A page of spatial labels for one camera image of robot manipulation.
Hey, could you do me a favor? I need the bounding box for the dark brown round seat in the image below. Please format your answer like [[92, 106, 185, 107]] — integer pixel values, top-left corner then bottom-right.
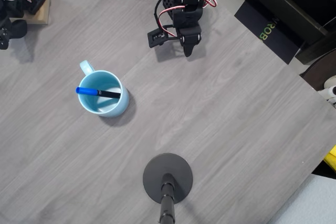
[[299, 49, 336, 92]]

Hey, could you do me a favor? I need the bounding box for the light blue ceramic mug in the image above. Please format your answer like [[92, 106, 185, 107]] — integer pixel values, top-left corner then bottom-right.
[[77, 60, 130, 119]]

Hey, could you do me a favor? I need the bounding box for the black camera cable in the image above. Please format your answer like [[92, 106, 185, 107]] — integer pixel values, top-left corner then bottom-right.
[[153, 0, 171, 29]]

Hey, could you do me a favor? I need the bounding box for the white bedding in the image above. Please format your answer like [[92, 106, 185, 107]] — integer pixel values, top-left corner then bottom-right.
[[267, 173, 336, 224]]

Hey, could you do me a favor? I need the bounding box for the yellow object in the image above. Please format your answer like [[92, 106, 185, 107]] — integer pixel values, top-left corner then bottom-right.
[[323, 145, 336, 174]]

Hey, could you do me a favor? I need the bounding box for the blue and black pen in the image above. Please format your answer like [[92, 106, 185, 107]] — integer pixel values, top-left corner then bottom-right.
[[75, 87, 122, 99]]

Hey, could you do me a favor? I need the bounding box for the black round base camera stand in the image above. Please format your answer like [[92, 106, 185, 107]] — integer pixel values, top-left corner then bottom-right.
[[142, 153, 194, 224]]

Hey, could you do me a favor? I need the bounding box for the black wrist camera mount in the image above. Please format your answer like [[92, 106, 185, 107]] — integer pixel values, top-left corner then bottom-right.
[[146, 24, 181, 49]]

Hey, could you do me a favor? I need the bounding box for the white plastic device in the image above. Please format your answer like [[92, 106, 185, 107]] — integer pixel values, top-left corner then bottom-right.
[[319, 76, 336, 108]]

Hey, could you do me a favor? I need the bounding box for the black box with green letters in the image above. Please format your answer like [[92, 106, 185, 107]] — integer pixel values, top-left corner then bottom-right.
[[234, 0, 305, 65]]

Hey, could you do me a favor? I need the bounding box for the wooden base board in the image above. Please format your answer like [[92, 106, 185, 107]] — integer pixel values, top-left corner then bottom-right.
[[25, 0, 52, 25]]

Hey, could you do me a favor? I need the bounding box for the dark furniture frame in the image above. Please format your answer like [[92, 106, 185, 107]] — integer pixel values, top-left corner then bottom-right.
[[214, 0, 336, 65]]

